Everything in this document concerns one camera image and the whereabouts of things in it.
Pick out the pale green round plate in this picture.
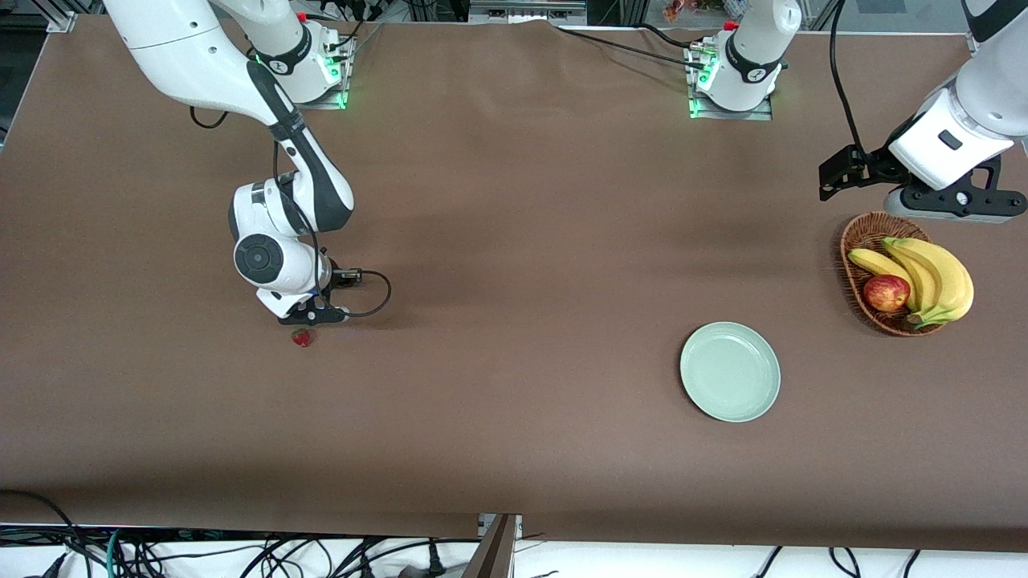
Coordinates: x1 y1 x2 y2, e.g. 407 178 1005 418
679 321 781 424

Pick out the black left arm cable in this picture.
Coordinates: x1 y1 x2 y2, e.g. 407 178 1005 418
830 0 868 160

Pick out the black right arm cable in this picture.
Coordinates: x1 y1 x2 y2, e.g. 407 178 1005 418
190 104 393 320

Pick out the grey metal device box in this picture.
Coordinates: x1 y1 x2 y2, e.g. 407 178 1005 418
468 0 587 25

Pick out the long black table cable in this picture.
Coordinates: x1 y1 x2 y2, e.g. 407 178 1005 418
554 26 708 70

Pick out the red apple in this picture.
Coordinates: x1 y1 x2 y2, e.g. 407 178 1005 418
863 274 912 313

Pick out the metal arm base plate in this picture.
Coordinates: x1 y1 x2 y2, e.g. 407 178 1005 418
687 44 774 121
263 39 350 111

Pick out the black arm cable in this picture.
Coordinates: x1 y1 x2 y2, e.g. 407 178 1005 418
190 104 393 320
830 0 868 160

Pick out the brown table cover sheet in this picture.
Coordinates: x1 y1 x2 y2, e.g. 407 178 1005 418
0 14 1028 555

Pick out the brown wicker basket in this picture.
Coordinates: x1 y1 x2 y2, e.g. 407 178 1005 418
839 211 953 338

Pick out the metal table frame bar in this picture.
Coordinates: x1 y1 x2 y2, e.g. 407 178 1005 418
464 512 523 578

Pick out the yellow banana bunch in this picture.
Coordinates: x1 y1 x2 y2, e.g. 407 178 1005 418
848 236 975 330

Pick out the short black table cable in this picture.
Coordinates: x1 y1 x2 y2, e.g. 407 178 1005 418
638 22 708 49

